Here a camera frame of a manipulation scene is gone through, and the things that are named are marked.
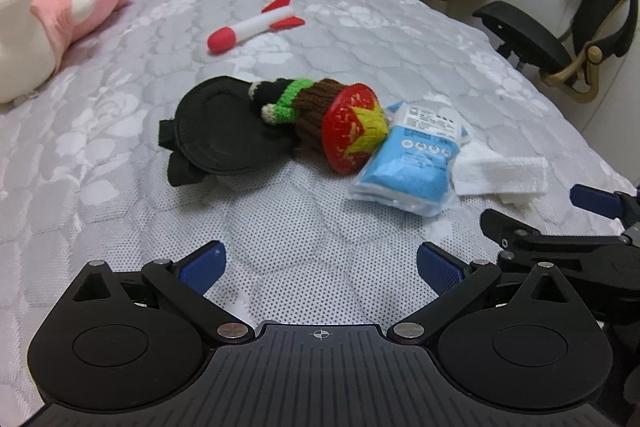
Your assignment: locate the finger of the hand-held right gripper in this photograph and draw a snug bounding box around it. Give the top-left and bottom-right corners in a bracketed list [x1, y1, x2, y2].
[480, 208, 640, 278]
[570, 184, 640, 220]

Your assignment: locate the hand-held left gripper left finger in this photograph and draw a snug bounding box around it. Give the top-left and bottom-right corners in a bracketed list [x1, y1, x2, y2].
[72, 241, 251, 343]

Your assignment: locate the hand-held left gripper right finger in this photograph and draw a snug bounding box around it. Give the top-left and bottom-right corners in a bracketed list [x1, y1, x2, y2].
[392, 242, 576, 343]

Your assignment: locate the white tissue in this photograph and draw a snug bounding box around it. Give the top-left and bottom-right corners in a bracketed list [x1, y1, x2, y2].
[451, 141, 549, 208]

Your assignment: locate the black round container with strap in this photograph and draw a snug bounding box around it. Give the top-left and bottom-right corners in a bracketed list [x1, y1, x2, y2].
[159, 76, 301, 188]

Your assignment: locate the blue wipe packet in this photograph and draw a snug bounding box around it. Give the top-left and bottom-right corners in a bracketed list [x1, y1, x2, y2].
[348, 101, 471, 214]

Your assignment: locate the crochet doll with star hat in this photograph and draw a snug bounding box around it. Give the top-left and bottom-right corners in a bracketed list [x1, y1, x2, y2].
[247, 78, 390, 175]

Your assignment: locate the black office chair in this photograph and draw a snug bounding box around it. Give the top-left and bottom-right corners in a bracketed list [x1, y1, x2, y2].
[472, 0, 640, 108]

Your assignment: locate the red and white toy rocket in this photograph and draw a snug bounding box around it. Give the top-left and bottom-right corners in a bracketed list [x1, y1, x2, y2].
[207, 0, 306, 54]

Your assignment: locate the grey patterned mattress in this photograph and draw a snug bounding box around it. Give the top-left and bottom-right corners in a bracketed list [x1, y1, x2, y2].
[0, 0, 638, 413]

